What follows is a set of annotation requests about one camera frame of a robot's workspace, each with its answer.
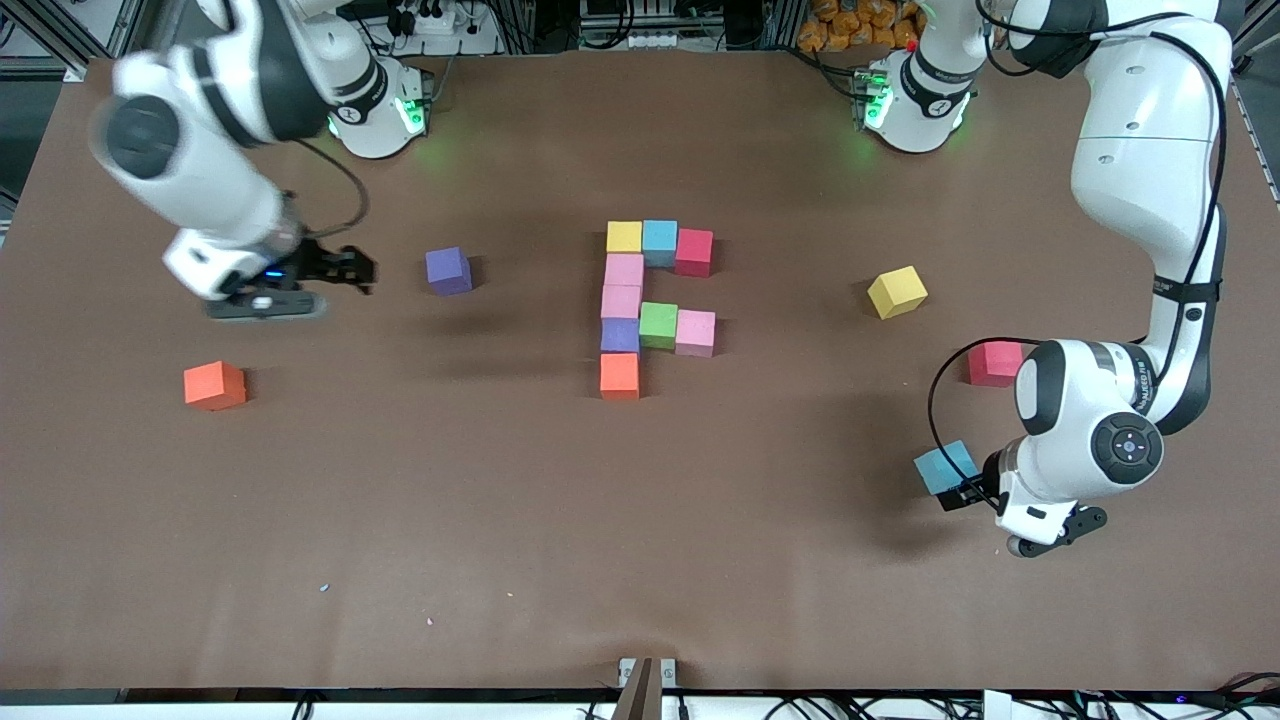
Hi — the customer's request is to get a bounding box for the aluminium table edge rail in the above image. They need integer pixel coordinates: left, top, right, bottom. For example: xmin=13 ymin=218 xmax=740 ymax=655
xmin=1228 ymin=72 xmax=1280 ymax=209

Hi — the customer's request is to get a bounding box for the green foam cube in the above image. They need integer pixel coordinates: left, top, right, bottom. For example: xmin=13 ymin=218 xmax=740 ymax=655
xmin=639 ymin=302 xmax=679 ymax=351

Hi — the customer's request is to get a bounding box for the red foam cube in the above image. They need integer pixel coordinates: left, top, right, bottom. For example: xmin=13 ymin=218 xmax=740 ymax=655
xmin=675 ymin=228 xmax=715 ymax=279
xmin=967 ymin=341 xmax=1024 ymax=388

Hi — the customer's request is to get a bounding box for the white power strip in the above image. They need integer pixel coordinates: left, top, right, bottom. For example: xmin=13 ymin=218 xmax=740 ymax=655
xmin=385 ymin=8 xmax=471 ymax=36

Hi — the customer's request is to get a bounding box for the orange foam cube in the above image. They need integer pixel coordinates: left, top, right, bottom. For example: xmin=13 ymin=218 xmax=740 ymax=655
xmin=183 ymin=360 xmax=248 ymax=412
xmin=599 ymin=352 xmax=641 ymax=401

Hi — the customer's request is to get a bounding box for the grey metal mount bracket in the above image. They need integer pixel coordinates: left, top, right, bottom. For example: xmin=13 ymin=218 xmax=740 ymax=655
xmin=617 ymin=657 xmax=678 ymax=720

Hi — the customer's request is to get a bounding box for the aluminium frame post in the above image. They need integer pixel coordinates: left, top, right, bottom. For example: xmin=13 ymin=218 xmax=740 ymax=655
xmin=1198 ymin=0 xmax=1280 ymax=73
xmin=0 ymin=0 xmax=86 ymax=83

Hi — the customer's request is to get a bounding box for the bag of orange fruit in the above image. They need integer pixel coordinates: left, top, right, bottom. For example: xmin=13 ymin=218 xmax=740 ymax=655
xmin=797 ymin=0 xmax=926 ymax=53

